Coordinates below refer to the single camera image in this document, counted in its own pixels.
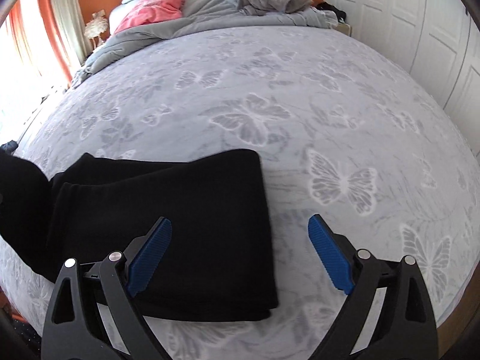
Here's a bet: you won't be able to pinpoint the black pants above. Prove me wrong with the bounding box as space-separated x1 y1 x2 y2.
1 149 279 322

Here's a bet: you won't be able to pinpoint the dark clothes on sill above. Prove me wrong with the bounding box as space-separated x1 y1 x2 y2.
0 141 19 155

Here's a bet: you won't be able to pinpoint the grey butterfly bed cover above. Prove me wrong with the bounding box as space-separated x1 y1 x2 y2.
1 27 479 359

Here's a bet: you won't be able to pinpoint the white feather table lamp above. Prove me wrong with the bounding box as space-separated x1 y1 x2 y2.
84 10 109 49

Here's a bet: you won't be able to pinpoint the white wardrobe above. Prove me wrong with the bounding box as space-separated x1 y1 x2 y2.
326 0 479 156

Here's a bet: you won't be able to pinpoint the pink pillow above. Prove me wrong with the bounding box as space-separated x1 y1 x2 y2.
113 0 184 34

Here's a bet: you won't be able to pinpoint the grey crumpled duvet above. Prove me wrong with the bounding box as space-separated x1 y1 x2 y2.
71 0 338 88

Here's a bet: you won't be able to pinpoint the orange curtain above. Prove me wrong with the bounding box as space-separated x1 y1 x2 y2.
4 0 72 86

